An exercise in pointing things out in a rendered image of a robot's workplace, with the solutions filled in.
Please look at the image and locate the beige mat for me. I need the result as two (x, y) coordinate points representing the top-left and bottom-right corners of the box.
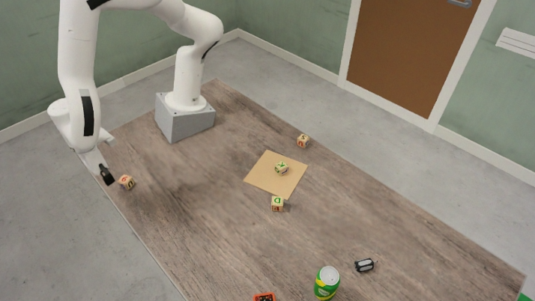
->
(244, 150), (308, 200)

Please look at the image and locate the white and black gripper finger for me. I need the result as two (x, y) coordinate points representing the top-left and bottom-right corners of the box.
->
(99, 163), (115, 186)

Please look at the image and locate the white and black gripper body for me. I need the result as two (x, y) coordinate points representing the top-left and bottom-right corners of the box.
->
(77, 145), (109, 176)

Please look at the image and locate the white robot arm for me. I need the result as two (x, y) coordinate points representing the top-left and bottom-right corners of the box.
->
(47, 0), (223, 153)

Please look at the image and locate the green and yellow striped can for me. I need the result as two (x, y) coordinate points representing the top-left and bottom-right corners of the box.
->
(314, 267), (340, 301)

